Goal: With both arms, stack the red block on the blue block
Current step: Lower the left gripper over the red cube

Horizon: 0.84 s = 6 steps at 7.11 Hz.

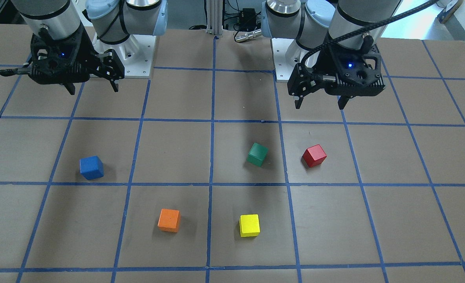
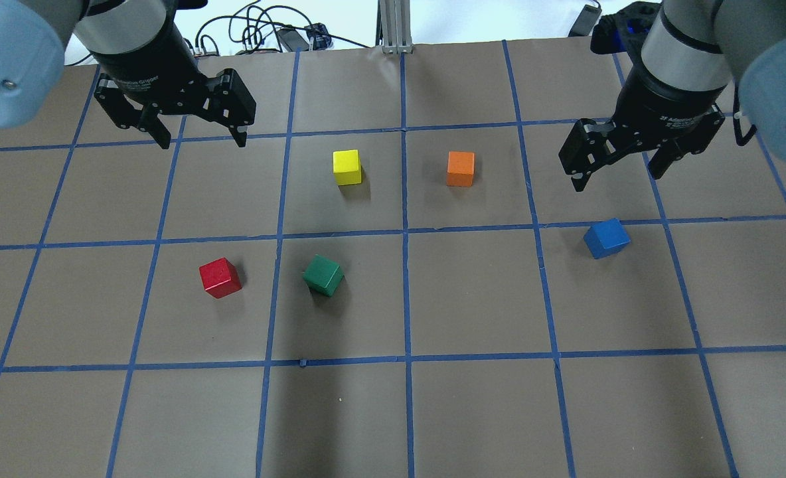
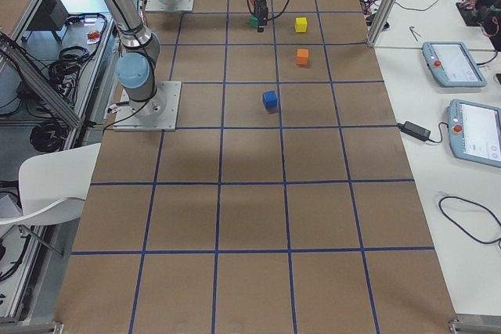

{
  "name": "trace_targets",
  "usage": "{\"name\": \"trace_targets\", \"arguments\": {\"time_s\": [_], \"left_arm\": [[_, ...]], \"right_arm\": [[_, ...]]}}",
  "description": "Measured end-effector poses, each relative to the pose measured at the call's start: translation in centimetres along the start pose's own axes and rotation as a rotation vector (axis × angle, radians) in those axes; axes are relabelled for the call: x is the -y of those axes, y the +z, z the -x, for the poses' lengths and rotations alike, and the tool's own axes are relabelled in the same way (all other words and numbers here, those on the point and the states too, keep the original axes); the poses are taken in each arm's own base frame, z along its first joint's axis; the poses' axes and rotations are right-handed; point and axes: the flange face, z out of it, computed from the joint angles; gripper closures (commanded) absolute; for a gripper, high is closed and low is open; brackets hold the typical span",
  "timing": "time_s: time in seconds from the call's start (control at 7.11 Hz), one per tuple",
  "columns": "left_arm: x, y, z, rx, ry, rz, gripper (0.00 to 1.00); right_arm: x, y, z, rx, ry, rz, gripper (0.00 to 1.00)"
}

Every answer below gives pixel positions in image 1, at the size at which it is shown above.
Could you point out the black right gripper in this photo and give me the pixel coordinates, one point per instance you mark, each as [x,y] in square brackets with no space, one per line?
[86,49]

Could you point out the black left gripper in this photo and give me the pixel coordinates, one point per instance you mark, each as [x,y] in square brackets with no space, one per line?
[319,63]

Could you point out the red wooden block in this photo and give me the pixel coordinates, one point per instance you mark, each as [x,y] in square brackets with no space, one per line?
[314,156]

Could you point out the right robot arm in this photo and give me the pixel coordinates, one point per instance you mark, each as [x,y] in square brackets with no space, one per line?
[107,20]

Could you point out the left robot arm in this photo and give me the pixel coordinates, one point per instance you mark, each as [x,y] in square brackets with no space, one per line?
[314,23]

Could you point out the green wooden block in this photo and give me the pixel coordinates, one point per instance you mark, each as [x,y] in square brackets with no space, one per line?
[257,154]

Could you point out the blue wooden block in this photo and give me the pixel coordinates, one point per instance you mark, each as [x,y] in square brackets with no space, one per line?
[91,167]

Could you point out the yellow wooden block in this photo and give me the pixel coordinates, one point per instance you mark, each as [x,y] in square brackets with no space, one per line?
[249,225]

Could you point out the orange wooden block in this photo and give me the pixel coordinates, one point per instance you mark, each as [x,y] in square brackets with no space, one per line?
[169,220]

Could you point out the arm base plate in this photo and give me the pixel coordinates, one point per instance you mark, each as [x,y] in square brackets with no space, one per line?
[286,53]
[136,54]

